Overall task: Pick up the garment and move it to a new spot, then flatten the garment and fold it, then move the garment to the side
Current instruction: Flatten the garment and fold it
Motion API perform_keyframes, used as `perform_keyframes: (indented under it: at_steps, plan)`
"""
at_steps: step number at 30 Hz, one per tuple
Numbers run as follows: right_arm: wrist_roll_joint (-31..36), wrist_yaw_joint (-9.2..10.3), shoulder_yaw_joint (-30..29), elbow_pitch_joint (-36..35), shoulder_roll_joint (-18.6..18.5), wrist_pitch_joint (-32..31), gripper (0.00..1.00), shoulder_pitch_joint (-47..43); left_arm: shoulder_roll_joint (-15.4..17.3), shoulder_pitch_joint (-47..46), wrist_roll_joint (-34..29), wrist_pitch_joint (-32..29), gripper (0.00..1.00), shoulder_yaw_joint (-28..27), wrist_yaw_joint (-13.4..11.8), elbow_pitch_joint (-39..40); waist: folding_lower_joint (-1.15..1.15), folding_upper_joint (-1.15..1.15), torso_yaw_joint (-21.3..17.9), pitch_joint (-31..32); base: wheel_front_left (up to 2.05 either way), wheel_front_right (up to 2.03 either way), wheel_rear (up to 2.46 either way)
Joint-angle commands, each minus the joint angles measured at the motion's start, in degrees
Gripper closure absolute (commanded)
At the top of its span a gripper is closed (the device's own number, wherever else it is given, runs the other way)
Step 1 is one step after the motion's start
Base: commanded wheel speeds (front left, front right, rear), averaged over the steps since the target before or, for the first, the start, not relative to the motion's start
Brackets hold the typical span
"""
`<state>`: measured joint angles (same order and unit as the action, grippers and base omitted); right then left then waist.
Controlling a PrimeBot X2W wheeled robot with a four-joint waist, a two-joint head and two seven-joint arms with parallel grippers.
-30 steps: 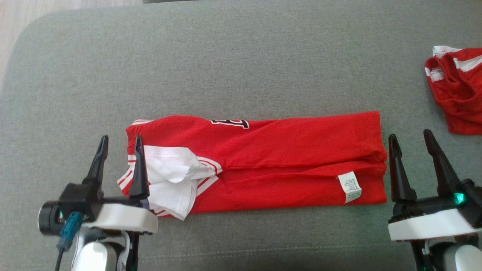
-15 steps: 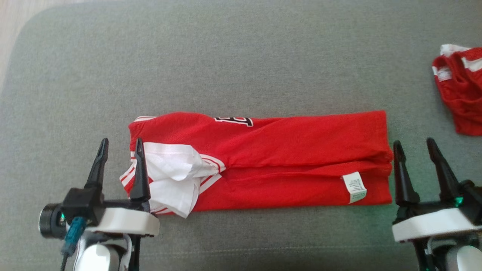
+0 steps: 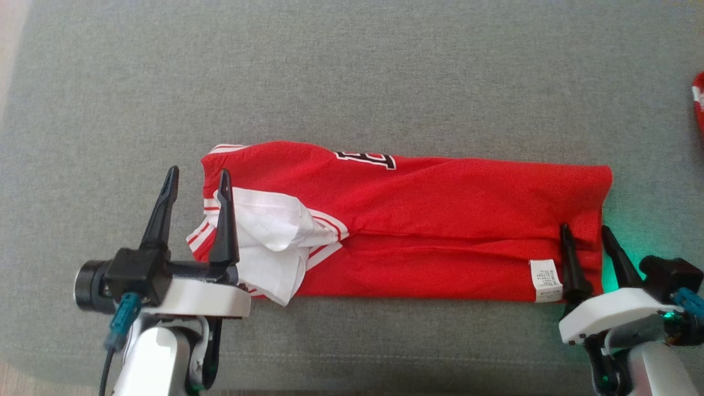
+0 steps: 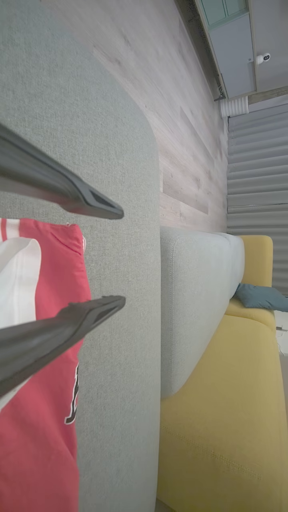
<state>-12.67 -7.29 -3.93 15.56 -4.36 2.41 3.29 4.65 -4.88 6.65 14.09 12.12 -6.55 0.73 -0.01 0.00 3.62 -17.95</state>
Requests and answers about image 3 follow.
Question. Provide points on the red shorts white side stripe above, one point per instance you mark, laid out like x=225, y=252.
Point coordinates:
x=698, y=104

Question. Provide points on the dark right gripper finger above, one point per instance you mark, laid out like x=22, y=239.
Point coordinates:
x=620, y=258
x=573, y=264

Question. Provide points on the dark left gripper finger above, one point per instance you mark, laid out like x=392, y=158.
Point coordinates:
x=224, y=225
x=160, y=214

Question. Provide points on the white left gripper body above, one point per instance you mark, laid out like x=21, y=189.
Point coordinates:
x=203, y=297

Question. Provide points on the red mesh jersey white trim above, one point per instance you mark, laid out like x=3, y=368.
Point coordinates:
x=440, y=220

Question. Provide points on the grey sofa seat cushion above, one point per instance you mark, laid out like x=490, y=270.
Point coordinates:
x=385, y=71

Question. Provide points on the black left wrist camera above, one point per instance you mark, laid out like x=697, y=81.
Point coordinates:
x=132, y=275

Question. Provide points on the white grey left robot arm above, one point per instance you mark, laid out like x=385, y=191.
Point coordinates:
x=159, y=357

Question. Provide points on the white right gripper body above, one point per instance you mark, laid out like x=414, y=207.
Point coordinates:
x=610, y=316

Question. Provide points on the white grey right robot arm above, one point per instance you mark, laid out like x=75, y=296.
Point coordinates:
x=649, y=363

